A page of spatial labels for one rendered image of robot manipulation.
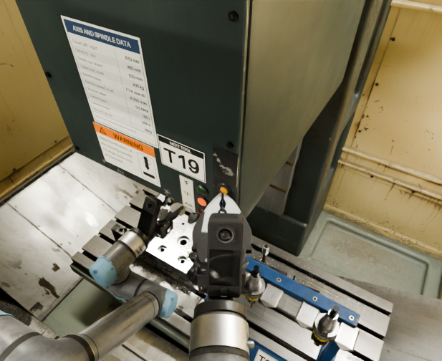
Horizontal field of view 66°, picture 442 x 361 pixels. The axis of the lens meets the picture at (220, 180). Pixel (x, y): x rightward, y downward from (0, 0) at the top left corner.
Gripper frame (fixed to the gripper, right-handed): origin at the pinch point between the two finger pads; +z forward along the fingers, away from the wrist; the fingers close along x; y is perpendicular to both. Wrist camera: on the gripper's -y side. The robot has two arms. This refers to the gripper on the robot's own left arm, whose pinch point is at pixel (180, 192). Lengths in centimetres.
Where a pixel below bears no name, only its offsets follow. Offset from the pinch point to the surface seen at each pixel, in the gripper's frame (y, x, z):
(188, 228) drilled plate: 34.9, -6.6, 8.3
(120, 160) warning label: -32.6, 5.0, -21.2
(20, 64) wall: -9, -102, 14
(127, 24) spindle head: -63, 15, -20
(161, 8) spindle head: -66, 21, -20
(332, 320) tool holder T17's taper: 5, 56, -9
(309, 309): 12, 50, -6
